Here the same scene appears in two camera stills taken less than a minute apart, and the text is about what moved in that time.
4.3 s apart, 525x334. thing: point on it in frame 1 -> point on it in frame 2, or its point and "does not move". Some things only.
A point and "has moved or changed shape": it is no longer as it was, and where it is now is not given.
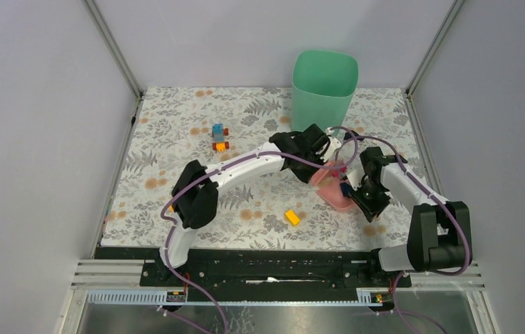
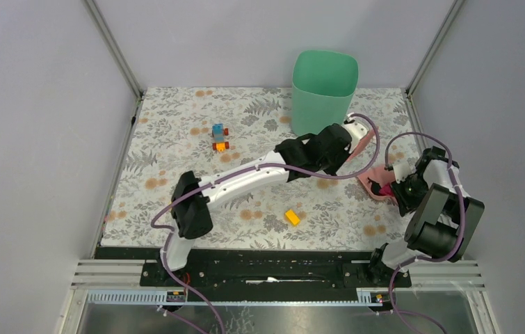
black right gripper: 370,210 -> 405,204
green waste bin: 323,85 does not move
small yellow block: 292,217 does not move
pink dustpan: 331,191 has moved or changed shape
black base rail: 274,267 does not move
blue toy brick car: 218,131 does not move
